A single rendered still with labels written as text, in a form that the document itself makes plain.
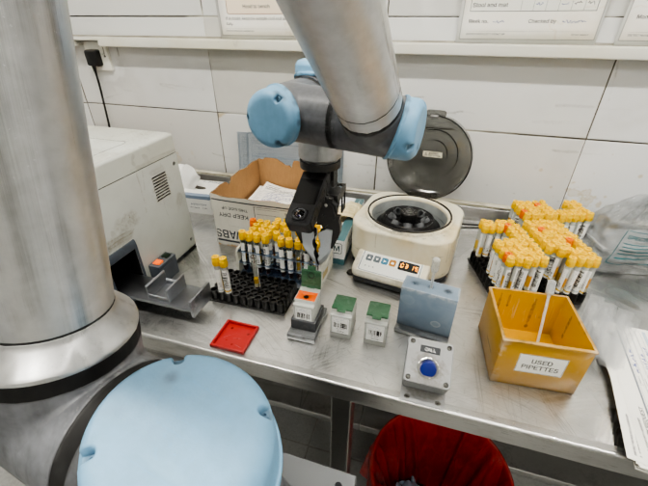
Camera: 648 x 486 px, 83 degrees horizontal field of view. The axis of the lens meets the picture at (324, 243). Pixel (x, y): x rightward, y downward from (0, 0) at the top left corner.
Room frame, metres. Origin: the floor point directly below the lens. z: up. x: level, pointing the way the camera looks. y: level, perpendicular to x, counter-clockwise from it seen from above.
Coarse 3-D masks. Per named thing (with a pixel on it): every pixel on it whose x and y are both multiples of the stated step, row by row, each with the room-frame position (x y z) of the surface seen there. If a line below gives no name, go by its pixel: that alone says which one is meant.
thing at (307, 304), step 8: (304, 288) 0.55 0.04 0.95; (312, 288) 0.55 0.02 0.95; (296, 296) 0.53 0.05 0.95; (304, 296) 0.53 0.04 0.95; (312, 296) 0.53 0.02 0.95; (320, 296) 0.54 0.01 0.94; (296, 304) 0.51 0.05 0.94; (304, 304) 0.51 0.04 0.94; (312, 304) 0.51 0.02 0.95; (320, 304) 0.54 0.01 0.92; (296, 312) 0.51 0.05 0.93; (304, 312) 0.51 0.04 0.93; (312, 312) 0.50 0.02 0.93; (312, 320) 0.50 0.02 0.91
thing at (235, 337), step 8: (232, 320) 0.53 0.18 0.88; (224, 328) 0.52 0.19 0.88; (232, 328) 0.52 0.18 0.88; (240, 328) 0.52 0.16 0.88; (248, 328) 0.52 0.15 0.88; (256, 328) 0.51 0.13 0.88; (216, 336) 0.49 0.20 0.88; (224, 336) 0.50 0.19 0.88; (232, 336) 0.50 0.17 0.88; (240, 336) 0.50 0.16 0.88; (248, 336) 0.50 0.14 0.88; (216, 344) 0.47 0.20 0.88; (224, 344) 0.48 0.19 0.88; (232, 344) 0.48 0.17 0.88; (240, 344) 0.48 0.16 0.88; (248, 344) 0.47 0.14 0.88; (232, 352) 0.46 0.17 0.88; (240, 352) 0.46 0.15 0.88
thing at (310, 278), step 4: (304, 268) 0.56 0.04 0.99; (308, 268) 0.56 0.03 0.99; (312, 268) 0.56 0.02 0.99; (304, 272) 0.56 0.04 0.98; (308, 272) 0.56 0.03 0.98; (312, 272) 0.56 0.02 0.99; (316, 272) 0.55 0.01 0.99; (320, 272) 0.55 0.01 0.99; (304, 276) 0.56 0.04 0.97; (308, 276) 0.56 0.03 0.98; (312, 276) 0.55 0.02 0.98; (316, 276) 0.55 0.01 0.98; (320, 276) 0.55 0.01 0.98; (304, 280) 0.56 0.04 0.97; (308, 280) 0.56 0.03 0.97; (312, 280) 0.55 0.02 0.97; (316, 280) 0.55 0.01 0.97; (320, 280) 0.55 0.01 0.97; (304, 284) 0.56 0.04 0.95; (308, 284) 0.55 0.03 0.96; (312, 284) 0.55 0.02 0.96; (316, 284) 0.55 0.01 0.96; (320, 284) 0.55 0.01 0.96; (316, 288) 0.55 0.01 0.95; (320, 288) 0.55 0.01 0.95
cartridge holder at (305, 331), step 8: (320, 312) 0.53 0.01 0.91; (296, 320) 0.51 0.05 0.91; (304, 320) 0.50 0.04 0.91; (320, 320) 0.53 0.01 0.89; (296, 328) 0.51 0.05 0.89; (304, 328) 0.50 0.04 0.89; (312, 328) 0.50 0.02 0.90; (288, 336) 0.49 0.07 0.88; (296, 336) 0.49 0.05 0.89; (304, 336) 0.49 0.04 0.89; (312, 336) 0.49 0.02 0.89
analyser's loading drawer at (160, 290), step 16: (160, 272) 0.61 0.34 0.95; (128, 288) 0.59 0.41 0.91; (144, 288) 0.59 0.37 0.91; (160, 288) 0.59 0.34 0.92; (176, 288) 0.58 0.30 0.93; (192, 288) 0.59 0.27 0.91; (208, 288) 0.59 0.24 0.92; (160, 304) 0.55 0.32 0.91; (176, 304) 0.55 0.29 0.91; (192, 304) 0.53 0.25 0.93
